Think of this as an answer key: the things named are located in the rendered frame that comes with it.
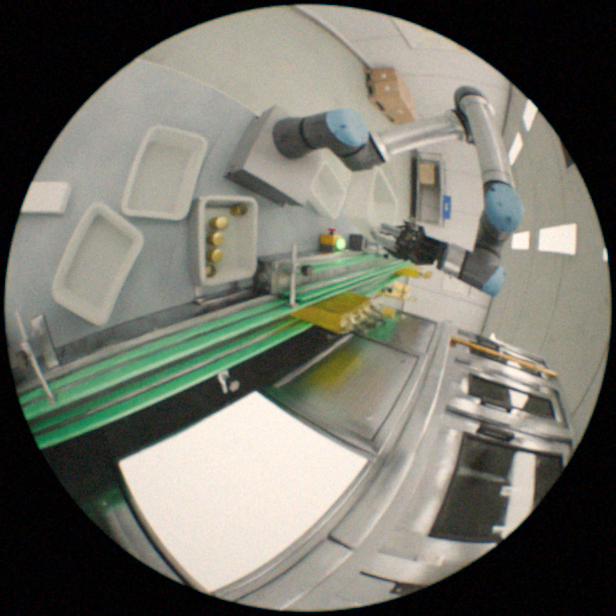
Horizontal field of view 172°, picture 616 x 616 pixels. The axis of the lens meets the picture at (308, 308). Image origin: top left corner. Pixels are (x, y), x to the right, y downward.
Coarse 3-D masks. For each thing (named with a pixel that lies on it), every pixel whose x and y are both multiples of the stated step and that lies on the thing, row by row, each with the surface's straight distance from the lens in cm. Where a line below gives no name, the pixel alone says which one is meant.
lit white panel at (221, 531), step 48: (192, 432) 50; (240, 432) 48; (288, 432) 47; (144, 480) 48; (192, 480) 44; (240, 480) 42; (288, 480) 41; (336, 480) 42; (192, 528) 41; (240, 528) 39; (288, 528) 39; (240, 576) 39
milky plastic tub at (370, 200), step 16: (352, 176) 60; (368, 176) 58; (384, 176) 63; (352, 192) 57; (368, 192) 54; (384, 192) 69; (352, 208) 54; (368, 208) 51; (384, 208) 75; (368, 224) 53; (368, 240) 70
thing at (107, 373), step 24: (408, 264) 180; (240, 312) 57; (264, 312) 57; (288, 312) 58; (192, 336) 49; (216, 336) 46; (120, 360) 47; (144, 360) 44; (168, 360) 43; (48, 384) 55; (72, 384) 49; (96, 384) 44; (24, 408) 56; (48, 408) 49
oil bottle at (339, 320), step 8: (312, 304) 66; (320, 304) 67; (328, 304) 68; (296, 312) 70; (304, 312) 67; (312, 312) 65; (320, 312) 64; (328, 312) 62; (336, 312) 62; (344, 312) 63; (312, 320) 66; (320, 320) 64; (328, 320) 63; (336, 320) 61; (344, 320) 60; (352, 320) 61; (328, 328) 64; (336, 328) 62; (344, 328) 61
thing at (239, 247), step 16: (208, 208) 62; (224, 208) 64; (256, 208) 62; (208, 224) 62; (240, 224) 66; (256, 224) 62; (224, 240) 64; (240, 240) 66; (256, 240) 62; (224, 256) 65; (240, 256) 66; (256, 256) 63; (224, 272) 63; (240, 272) 63
